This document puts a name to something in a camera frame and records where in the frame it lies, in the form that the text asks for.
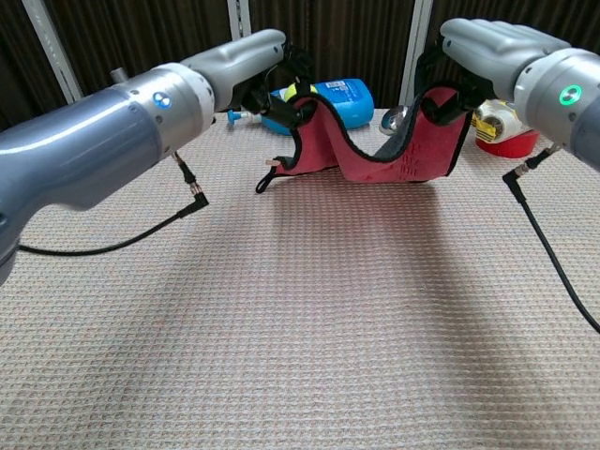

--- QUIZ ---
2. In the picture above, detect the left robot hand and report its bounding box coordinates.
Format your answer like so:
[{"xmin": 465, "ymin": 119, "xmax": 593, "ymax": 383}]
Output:
[{"xmin": 180, "ymin": 28, "xmax": 316, "ymax": 130}]

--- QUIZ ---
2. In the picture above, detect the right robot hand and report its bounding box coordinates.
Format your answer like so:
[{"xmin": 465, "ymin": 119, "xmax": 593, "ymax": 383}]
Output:
[{"xmin": 414, "ymin": 17, "xmax": 573, "ymax": 127}]

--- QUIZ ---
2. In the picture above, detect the red fabric with black trim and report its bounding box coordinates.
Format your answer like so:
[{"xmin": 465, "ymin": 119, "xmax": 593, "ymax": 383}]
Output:
[{"xmin": 255, "ymin": 86, "xmax": 472, "ymax": 195}]

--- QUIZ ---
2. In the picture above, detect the yellow tennis ball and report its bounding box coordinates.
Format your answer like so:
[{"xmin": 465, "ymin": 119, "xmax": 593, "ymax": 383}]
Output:
[{"xmin": 283, "ymin": 82, "xmax": 316, "ymax": 102}]

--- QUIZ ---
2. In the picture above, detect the yellow white snack package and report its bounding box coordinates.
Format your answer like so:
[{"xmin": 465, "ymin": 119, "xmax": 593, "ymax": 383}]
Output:
[{"xmin": 472, "ymin": 97, "xmax": 522, "ymax": 142}]

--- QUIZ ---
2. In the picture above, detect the red plastic bowl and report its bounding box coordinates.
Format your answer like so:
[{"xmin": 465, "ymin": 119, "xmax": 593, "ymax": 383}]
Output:
[{"xmin": 475, "ymin": 128, "xmax": 540, "ymax": 159}]

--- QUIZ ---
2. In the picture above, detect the blue pump bottle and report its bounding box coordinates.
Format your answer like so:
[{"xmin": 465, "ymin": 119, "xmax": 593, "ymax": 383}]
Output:
[{"xmin": 226, "ymin": 78, "xmax": 376, "ymax": 138}]

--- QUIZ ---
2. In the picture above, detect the metal ladle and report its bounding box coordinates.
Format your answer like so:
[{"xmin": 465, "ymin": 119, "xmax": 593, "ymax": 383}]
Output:
[{"xmin": 380, "ymin": 105, "xmax": 409, "ymax": 137}]

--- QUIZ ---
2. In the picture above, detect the grey metal partition post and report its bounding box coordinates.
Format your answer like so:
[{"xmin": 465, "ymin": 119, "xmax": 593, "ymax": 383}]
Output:
[
  {"xmin": 21, "ymin": 0, "xmax": 91, "ymax": 104},
  {"xmin": 398, "ymin": 0, "xmax": 433, "ymax": 110},
  {"xmin": 226, "ymin": 0, "xmax": 254, "ymax": 41}
]

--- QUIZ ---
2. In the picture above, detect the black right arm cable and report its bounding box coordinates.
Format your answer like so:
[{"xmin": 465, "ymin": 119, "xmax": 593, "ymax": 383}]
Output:
[{"xmin": 502, "ymin": 142, "xmax": 600, "ymax": 335}]

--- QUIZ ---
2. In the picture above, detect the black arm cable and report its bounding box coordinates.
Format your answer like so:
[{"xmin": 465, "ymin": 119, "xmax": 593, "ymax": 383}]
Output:
[
  {"xmin": 18, "ymin": 152, "xmax": 211, "ymax": 257},
  {"xmin": 502, "ymin": 142, "xmax": 600, "ymax": 335}
]

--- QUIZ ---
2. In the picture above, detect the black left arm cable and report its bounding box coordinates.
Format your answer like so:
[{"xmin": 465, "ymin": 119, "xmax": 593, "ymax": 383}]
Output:
[{"xmin": 18, "ymin": 152, "xmax": 211, "ymax": 257}]

